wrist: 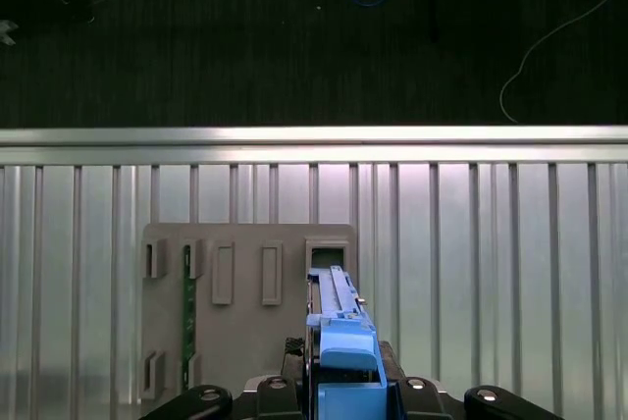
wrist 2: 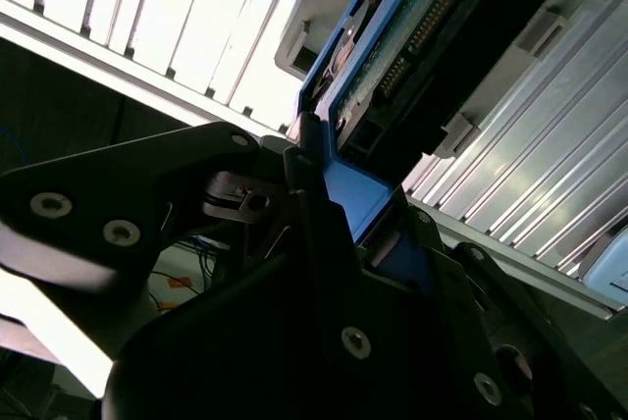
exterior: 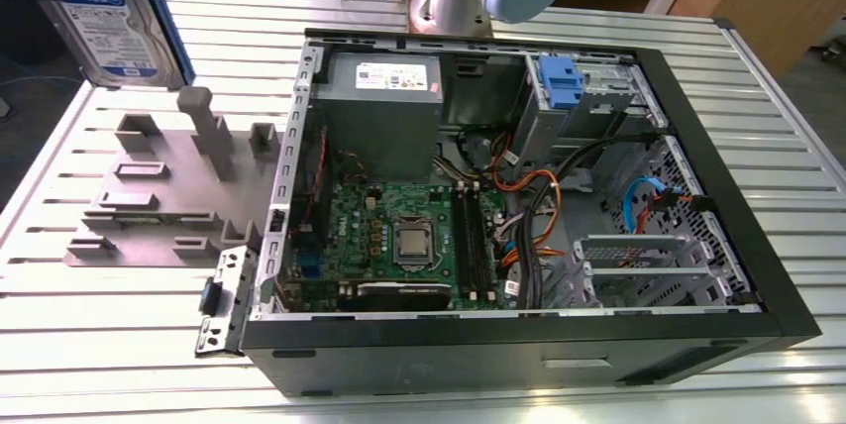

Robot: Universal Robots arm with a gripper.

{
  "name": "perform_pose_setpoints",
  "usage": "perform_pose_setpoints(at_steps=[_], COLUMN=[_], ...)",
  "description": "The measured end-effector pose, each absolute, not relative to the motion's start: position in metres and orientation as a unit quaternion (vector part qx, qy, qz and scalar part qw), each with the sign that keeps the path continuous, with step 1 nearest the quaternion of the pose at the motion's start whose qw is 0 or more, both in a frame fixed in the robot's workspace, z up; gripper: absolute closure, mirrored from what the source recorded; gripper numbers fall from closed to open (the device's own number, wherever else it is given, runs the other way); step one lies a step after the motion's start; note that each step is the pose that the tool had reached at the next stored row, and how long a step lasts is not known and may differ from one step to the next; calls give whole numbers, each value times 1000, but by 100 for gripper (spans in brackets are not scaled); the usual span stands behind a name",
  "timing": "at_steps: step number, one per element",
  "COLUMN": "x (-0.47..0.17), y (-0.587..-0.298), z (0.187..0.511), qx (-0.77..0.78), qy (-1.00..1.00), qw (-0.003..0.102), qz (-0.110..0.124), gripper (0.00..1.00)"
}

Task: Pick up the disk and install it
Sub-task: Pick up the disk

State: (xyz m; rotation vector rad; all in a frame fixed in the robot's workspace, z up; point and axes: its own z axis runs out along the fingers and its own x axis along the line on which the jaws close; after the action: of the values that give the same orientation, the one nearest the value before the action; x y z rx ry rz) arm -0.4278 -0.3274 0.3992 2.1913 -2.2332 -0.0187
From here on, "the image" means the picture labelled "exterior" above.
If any blue SATA wire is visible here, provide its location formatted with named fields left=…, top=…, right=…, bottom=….
left=624, top=173, right=664, bottom=238

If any power wire black connector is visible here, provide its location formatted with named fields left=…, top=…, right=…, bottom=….
left=645, top=185, right=702, bottom=215

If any hard disk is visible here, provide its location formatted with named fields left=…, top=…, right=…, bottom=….
left=2, top=0, right=199, bottom=92

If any silver disk bay cage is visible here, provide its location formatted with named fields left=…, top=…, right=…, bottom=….
left=572, top=233, right=736, bottom=309

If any green motherboard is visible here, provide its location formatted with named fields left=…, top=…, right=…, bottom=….
left=281, top=180, right=524, bottom=311

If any silver CPU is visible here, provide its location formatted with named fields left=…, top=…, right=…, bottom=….
left=394, top=225, right=442, bottom=260

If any grey power supply unit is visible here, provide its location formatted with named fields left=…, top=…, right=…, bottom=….
left=310, top=52, right=446, bottom=185

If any black RAM slot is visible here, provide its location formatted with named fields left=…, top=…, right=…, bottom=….
left=452, top=181, right=484, bottom=304

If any CPU socket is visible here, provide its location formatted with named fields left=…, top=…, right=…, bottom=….
left=389, top=214, right=448, bottom=274

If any black graphics card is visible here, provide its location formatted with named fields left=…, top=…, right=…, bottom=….
left=337, top=280, right=456, bottom=314

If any grey optical drive bay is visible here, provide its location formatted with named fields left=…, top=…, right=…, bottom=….
left=514, top=52, right=666, bottom=167

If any blue plastic drive latch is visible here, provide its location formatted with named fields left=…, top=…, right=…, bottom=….
left=538, top=55, right=588, bottom=111

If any black PC case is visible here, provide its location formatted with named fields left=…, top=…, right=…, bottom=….
left=237, top=26, right=822, bottom=398

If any grey parts rack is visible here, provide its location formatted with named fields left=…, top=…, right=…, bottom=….
left=62, top=86, right=287, bottom=271

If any green RAM stick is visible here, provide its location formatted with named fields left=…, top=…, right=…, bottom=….
left=110, top=215, right=182, bottom=226

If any coloured PSU wire bundle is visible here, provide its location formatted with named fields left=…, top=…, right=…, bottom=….
left=433, top=129, right=570, bottom=276

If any red black twisted fan wire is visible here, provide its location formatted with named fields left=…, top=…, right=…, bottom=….
left=307, top=125, right=331, bottom=235

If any black cable bundle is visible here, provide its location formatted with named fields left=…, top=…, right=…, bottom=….
left=512, top=131, right=662, bottom=310

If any silver slot bracket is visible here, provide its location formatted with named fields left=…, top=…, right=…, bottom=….
left=195, top=244, right=261, bottom=359

